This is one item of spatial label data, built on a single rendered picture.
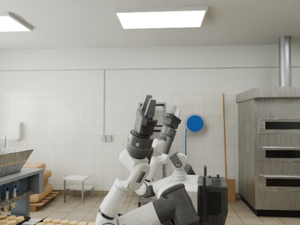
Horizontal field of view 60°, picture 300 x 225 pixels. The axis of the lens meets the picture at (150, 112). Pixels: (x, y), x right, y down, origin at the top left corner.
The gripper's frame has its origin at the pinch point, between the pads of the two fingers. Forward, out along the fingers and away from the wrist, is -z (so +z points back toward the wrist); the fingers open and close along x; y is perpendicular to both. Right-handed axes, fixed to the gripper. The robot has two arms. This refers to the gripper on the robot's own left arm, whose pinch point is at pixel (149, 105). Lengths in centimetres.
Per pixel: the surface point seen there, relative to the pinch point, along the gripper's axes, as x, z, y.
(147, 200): 270, 245, 124
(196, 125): 342, 124, 213
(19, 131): 448, 227, -111
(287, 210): 182, 186, 320
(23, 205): 76, 105, -45
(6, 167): 65, 70, -55
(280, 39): 329, -63, 317
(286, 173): 201, 132, 309
